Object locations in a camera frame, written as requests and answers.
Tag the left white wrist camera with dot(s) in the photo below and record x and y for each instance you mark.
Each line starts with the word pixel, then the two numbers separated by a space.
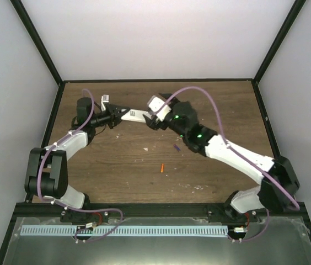
pixel 105 100

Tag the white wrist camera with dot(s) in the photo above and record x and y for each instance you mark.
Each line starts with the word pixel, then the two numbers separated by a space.
pixel 105 100
pixel 158 108

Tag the white remote control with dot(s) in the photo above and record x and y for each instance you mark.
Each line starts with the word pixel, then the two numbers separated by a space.
pixel 136 116

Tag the purple AAA battery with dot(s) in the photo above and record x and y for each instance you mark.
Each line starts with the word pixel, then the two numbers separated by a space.
pixel 176 147

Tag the grey metal front plate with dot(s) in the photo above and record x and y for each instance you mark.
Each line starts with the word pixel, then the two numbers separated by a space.
pixel 273 241

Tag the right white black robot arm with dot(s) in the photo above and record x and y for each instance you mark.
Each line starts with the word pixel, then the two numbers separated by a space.
pixel 275 177

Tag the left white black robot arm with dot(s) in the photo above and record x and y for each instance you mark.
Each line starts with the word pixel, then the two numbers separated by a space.
pixel 47 171

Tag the black aluminium frame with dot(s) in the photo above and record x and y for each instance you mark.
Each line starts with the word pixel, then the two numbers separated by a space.
pixel 148 210

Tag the light blue slotted cable duct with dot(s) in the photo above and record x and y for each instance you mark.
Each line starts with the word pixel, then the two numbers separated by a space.
pixel 126 230

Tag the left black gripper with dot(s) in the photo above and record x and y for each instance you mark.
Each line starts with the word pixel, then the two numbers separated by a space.
pixel 114 118

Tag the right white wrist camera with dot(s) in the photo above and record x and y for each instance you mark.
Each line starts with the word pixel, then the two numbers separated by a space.
pixel 158 108

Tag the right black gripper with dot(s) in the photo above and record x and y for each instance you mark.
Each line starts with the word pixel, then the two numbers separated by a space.
pixel 154 125

